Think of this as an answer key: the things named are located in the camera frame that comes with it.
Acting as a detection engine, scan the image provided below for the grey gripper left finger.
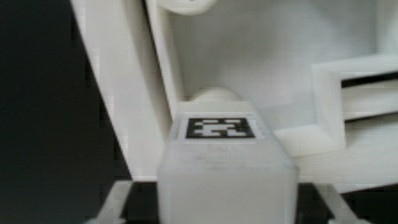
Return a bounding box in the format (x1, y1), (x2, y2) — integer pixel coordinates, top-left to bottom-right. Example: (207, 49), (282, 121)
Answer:
(81, 180), (133, 224)

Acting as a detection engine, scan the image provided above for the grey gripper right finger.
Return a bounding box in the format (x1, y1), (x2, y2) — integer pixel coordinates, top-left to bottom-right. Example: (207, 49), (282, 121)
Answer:
(314, 183), (373, 224)

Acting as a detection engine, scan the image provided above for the white chair leg with tag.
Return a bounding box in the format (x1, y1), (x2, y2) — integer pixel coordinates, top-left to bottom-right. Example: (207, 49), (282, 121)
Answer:
(156, 87), (298, 224)

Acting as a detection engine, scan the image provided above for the white chair seat part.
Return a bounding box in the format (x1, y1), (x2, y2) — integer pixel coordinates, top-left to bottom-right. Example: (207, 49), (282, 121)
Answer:
(69, 0), (398, 192)

